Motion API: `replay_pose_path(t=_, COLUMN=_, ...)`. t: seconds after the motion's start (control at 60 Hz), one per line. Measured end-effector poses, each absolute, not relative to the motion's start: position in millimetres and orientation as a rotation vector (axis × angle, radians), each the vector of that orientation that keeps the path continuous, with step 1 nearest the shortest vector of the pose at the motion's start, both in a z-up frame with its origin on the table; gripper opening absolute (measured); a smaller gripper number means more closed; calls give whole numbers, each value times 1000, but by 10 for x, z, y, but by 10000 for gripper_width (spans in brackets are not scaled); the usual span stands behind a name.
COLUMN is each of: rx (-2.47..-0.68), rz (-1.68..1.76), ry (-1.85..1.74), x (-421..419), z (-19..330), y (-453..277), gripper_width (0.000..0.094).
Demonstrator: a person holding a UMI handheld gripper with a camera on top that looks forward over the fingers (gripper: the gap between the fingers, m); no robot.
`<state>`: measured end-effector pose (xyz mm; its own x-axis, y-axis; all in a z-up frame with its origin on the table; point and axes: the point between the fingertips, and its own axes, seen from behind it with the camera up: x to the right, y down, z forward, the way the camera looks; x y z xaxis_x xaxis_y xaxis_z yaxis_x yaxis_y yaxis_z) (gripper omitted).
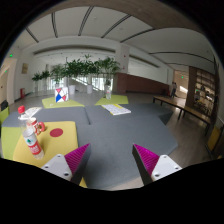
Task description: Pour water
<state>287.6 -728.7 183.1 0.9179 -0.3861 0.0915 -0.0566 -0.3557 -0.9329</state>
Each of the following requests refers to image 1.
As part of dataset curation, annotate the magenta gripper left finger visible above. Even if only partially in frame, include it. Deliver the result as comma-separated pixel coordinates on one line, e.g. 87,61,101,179
42,144,91,185

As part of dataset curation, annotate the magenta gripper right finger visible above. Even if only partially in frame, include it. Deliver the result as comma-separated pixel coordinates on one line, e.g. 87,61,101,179
132,144,181,186

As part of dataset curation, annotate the wooden bookshelf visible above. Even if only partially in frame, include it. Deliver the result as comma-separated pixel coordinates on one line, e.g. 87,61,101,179
186,67,216,116

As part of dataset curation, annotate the red blue white cube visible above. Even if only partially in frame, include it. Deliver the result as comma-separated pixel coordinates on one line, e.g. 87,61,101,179
55,87,69,103

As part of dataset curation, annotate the red round coaster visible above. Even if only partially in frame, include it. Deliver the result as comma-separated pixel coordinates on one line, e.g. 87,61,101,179
50,128,63,137

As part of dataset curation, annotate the white paper sheet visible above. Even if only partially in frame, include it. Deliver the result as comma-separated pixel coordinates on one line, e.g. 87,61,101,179
25,107,41,117

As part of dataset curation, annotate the long wooden bench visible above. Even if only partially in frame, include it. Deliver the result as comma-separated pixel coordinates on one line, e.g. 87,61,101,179
153,96,211,128

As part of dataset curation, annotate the red fire extinguisher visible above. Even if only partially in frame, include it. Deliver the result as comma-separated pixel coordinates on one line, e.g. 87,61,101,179
20,88,25,99

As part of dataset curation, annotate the yellow table mat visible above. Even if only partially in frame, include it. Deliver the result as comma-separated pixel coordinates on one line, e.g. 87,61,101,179
12,120,88,189

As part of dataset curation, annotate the small clear bottle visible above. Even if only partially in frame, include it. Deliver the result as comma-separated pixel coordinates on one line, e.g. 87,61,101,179
106,86,111,100

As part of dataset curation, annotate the potted green plant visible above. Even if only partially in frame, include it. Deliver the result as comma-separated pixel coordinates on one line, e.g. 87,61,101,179
81,54,99,94

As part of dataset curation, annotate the person standing far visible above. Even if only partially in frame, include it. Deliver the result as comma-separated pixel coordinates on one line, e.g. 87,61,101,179
171,82,177,98

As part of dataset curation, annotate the clear water bottle red cap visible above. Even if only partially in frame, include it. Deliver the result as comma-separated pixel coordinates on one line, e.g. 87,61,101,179
18,106,44,159

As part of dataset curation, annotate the red white mug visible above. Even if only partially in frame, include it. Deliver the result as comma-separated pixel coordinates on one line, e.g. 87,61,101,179
27,117,45,135

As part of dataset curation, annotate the open white booklet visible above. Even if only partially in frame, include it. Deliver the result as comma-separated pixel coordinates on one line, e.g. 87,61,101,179
103,104,130,116

